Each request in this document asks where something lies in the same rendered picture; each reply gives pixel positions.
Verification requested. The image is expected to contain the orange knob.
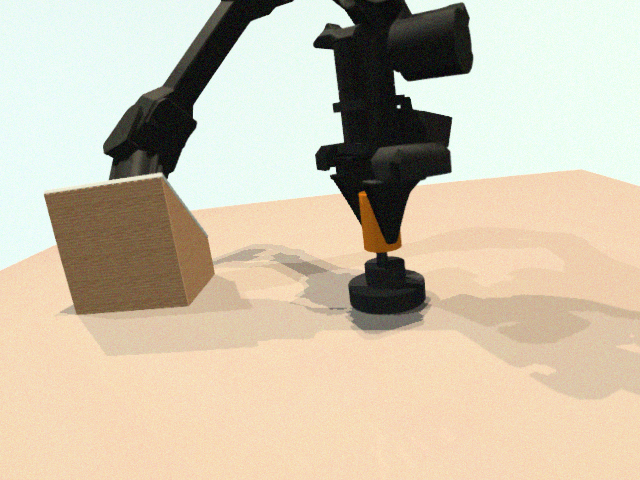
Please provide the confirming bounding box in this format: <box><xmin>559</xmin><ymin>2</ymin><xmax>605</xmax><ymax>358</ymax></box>
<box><xmin>359</xmin><ymin>191</ymin><xmax>402</xmax><ymax>253</ymax></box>

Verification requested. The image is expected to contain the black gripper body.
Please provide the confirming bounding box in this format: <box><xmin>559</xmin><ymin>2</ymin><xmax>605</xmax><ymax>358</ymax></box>
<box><xmin>315</xmin><ymin>84</ymin><xmax>452</xmax><ymax>182</ymax></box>

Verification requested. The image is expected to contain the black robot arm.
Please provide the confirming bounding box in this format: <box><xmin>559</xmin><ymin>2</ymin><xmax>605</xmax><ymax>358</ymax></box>
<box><xmin>103</xmin><ymin>0</ymin><xmax>474</xmax><ymax>180</ymax></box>

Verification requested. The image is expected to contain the dark grey stepped pedestal with shaft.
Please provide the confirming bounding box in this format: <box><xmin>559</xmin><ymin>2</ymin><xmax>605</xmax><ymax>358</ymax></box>
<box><xmin>348</xmin><ymin>252</ymin><xmax>426</xmax><ymax>315</ymax></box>

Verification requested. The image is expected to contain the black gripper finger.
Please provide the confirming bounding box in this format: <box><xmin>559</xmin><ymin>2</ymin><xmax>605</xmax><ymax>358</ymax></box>
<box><xmin>362</xmin><ymin>178</ymin><xmax>427</xmax><ymax>244</ymax></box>
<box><xmin>330</xmin><ymin>170</ymin><xmax>376</xmax><ymax>226</ymax></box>

